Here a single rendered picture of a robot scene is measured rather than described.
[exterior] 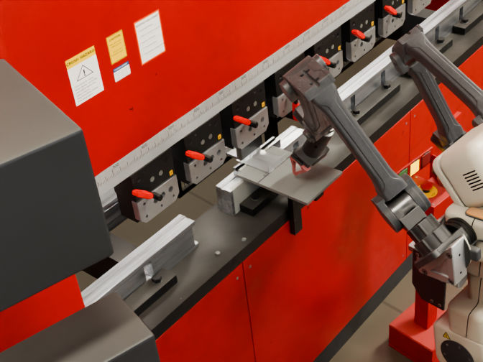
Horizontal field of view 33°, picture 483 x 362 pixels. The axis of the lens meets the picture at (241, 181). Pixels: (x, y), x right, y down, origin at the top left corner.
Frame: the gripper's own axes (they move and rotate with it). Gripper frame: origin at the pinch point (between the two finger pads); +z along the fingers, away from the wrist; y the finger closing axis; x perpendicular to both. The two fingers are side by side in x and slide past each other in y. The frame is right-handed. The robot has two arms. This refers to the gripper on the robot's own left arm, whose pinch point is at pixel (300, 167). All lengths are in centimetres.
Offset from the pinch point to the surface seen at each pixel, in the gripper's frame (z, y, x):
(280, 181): 4.0, 5.8, -1.5
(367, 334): 89, -36, 50
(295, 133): 13.3, -20.3, -12.8
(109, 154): -22, 56, -28
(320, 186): -1.5, 1.5, 8.3
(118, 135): -24, 52, -29
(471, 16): 16, -135, -8
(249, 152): 8.0, 2.9, -15.7
